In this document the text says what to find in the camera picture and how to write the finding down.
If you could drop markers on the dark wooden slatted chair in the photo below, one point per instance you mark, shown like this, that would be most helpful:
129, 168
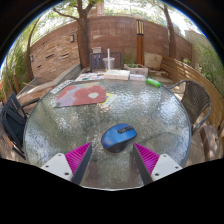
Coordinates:
96, 61

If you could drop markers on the raised stone garden bed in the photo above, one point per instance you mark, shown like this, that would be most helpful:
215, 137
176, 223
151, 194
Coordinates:
43, 85

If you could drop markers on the multicoloured pastel mouse pad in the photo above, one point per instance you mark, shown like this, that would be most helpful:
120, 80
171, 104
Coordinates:
81, 95

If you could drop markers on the black metal chair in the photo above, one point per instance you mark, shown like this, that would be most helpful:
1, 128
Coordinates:
13, 125

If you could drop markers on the beige stone block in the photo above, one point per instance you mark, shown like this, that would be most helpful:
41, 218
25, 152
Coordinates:
153, 61

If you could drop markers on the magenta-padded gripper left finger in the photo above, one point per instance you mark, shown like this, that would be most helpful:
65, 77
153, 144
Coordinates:
60, 165

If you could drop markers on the brown wicker chair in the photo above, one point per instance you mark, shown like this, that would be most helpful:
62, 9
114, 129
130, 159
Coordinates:
195, 98

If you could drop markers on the wooden garden lamp post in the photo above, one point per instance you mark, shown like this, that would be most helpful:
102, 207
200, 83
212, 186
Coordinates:
140, 43

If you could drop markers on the black wall lamp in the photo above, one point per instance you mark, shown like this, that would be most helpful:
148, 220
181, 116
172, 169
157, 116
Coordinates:
72, 38
32, 58

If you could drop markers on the open white book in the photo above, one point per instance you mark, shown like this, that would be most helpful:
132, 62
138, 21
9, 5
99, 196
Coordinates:
116, 74

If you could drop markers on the white license plate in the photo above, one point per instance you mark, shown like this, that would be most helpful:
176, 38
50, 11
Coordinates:
61, 86

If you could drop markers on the large forked tree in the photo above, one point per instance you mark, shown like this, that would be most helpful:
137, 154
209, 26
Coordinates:
83, 36

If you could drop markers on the clear plastic cup with straw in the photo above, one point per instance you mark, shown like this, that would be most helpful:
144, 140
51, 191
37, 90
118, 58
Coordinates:
108, 62

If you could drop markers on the blue computer mouse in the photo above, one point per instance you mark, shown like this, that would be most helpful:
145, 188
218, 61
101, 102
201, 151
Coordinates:
117, 138

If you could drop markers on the small pale booklet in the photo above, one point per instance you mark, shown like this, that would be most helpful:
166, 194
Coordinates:
137, 77

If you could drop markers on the white utility box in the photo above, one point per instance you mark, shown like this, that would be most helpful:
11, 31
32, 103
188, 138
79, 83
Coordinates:
96, 49

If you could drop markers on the yellow card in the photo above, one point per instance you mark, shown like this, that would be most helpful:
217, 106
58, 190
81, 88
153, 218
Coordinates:
110, 99

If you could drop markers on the wooden slat fence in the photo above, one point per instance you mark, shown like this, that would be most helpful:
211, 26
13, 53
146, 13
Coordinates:
196, 78

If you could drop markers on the slim tree trunk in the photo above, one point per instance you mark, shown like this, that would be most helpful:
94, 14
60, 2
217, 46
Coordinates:
171, 36

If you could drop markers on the green tube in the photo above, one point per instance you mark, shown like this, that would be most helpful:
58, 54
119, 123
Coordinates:
153, 82

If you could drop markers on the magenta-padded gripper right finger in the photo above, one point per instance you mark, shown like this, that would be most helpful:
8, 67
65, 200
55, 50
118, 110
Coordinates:
164, 165

